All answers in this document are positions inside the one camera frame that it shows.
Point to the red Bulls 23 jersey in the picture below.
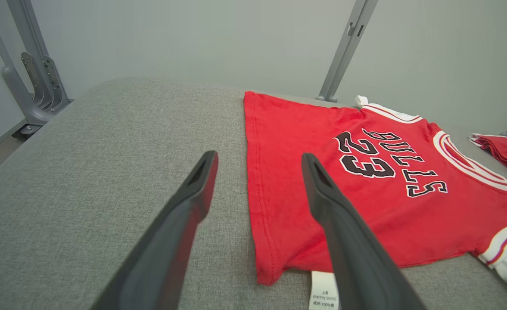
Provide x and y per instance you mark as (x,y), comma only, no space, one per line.
(287,172)

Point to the black caster wheel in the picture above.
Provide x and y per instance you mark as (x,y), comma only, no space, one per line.
(27,130)

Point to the grey metal partition post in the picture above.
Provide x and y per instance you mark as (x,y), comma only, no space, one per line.
(346,47)

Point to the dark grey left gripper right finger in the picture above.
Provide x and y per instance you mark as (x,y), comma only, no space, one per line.
(356,258)

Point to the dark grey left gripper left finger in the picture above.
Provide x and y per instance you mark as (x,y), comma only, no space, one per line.
(167,249)

